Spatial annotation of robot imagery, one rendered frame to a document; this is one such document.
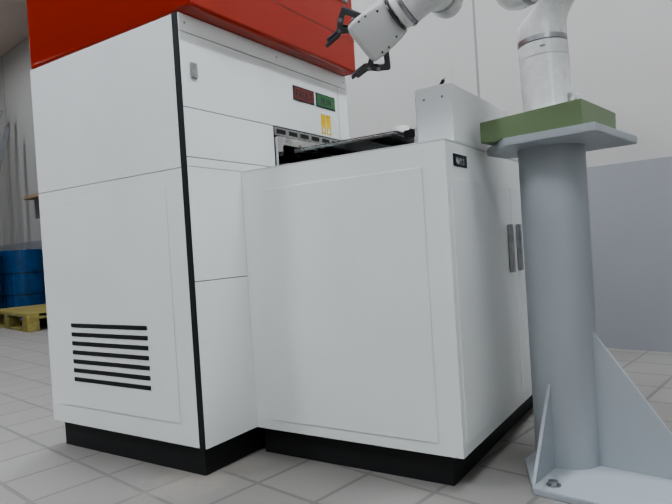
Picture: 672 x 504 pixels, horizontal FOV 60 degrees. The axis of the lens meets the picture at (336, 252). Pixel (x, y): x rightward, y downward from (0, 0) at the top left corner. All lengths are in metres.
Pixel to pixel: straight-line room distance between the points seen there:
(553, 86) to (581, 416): 0.80
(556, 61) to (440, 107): 0.31
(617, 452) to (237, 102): 1.35
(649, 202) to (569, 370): 1.68
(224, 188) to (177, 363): 0.49
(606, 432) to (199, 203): 1.17
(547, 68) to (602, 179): 1.64
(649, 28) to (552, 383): 2.07
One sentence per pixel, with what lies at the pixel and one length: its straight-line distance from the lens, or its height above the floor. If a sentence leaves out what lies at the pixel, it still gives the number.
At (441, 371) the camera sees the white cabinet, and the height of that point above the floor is 0.28.
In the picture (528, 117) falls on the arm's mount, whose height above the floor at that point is 0.86.
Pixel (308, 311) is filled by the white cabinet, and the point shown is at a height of 0.42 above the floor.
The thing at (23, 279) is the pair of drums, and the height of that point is 0.43.
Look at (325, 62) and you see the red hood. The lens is 2.09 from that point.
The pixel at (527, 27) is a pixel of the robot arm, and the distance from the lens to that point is 1.60.
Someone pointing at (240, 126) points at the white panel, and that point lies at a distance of 1.73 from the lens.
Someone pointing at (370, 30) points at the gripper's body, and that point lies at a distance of 1.35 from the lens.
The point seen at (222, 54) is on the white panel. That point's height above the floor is 1.15.
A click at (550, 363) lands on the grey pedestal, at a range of 1.53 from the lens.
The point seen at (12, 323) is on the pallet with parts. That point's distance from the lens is 6.34.
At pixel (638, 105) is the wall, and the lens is 3.15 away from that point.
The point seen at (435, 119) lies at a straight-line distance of 1.45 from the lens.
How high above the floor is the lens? 0.59
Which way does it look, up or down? 1 degrees down
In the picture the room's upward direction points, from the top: 4 degrees counter-clockwise
